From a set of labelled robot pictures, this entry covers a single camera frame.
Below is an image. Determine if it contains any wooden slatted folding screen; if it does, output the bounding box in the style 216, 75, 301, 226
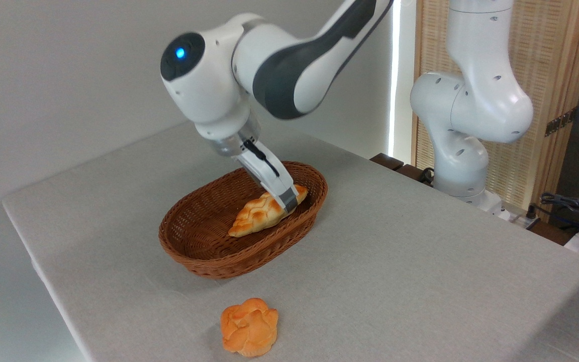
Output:
412, 0, 579, 212

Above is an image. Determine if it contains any long braided bread loaf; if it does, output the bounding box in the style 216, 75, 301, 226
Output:
228, 184, 309, 238

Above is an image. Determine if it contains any round orange knotted bread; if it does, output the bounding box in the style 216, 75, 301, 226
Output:
220, 298, 279, 358

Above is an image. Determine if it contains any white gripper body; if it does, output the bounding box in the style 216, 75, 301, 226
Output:
237, 142, 294, 196

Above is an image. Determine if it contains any black cable bundle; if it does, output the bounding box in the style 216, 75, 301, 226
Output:
527, 192, 579, 238

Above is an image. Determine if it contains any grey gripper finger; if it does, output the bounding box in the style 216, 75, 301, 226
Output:
268, 177, 300, 213

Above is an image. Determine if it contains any dark metal screen hinge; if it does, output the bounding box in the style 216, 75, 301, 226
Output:
544, 108, 577, 138

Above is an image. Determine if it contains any grey tablecloth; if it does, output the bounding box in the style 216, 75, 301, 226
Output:
2, 121, 579, 362

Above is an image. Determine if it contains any brown oval wicker basket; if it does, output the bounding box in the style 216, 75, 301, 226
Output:
158, 161, 329, 280

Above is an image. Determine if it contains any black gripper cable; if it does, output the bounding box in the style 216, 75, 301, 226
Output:
243, 140, 280, 177

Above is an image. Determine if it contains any dark brown wooden board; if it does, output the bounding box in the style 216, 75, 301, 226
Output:
370, 153, 437, 188

